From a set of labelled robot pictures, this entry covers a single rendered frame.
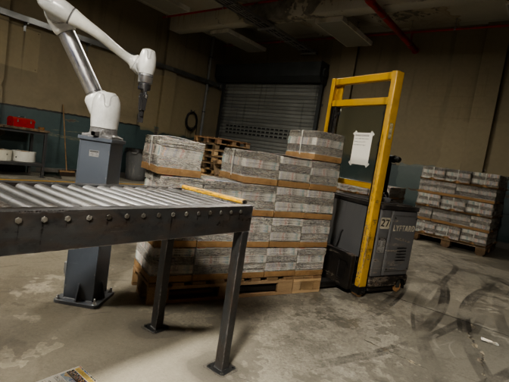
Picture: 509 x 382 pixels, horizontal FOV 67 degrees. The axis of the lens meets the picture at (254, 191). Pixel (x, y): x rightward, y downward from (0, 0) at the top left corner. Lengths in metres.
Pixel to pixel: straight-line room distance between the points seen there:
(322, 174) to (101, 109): 1.65
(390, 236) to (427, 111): 5.75
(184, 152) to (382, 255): 1.95
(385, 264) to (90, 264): 2.37
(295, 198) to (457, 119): 6.32
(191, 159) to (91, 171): 0.59
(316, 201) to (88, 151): 1.69
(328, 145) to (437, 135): 5.97
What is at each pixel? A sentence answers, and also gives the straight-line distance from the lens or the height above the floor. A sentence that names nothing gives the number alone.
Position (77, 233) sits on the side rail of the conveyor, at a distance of 1.26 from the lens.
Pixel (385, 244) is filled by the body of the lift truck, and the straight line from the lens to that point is 3.53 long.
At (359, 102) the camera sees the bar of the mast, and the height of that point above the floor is 1.61.
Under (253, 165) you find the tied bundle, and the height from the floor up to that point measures 0.96.
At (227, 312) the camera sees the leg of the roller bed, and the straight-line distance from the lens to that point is 1.90.
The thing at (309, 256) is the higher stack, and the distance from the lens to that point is 3.16.
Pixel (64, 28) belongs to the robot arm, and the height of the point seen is 1.60.
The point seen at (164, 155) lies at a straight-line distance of 2.42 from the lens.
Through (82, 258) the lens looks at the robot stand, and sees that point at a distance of 2.54.
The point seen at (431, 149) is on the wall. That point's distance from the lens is 8.90.
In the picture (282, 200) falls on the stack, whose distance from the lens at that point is 2.87.
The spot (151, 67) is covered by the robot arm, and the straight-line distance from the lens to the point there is 2.55.
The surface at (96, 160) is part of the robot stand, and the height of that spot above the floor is 0.87.
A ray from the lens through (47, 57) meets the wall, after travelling 9.24.
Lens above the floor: 1.04
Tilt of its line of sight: 5 degrees down
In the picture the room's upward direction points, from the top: 9 degrees clockwise
